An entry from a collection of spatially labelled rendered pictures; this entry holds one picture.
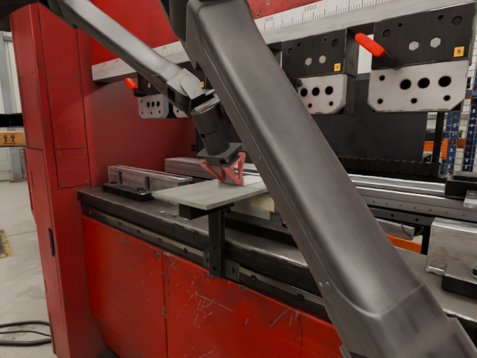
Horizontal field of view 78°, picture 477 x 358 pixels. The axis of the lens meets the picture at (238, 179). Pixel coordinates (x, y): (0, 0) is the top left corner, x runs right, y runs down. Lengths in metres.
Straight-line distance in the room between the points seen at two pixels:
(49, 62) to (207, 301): 1.08
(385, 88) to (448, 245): 0.31
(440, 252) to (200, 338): 0.66
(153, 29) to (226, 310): 0.89
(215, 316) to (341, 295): 0.67
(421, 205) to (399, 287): 0.70
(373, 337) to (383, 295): 0.03
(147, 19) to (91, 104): 0.50
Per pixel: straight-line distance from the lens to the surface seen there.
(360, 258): 0.22
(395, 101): 0.63
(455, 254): 0.67
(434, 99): 0.62
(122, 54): 0.76
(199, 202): 0.58
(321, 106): 0.67
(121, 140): 1.52
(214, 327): 0.90
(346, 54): 0.68
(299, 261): 0.64
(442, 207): 0.92
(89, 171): 1.46
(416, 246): 2.41
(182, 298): 0.96
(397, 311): 0.22
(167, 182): 1.08
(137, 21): 1.20
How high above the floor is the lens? 1.15
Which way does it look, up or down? 10 degrees down
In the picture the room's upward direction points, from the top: straight up
